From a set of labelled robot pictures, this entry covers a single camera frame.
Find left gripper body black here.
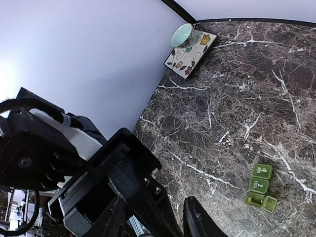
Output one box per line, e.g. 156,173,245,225
48,128,161,235

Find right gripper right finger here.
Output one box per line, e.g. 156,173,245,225
183,196,228,237

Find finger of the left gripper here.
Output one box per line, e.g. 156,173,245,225
108,159,183,237

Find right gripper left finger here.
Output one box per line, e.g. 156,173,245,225
83,197,126,237

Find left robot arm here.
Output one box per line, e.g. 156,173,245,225
9,88,182,237

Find floral square plate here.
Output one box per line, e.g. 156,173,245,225
164,31,218,79

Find pale green bowl left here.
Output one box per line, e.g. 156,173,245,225
170,23,196,48

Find white slotted cable duct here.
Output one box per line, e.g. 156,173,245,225
129,215,145,237

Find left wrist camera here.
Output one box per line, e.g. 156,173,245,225
0,98,103,191

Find left black frame post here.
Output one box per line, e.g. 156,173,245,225
161,0,198,24

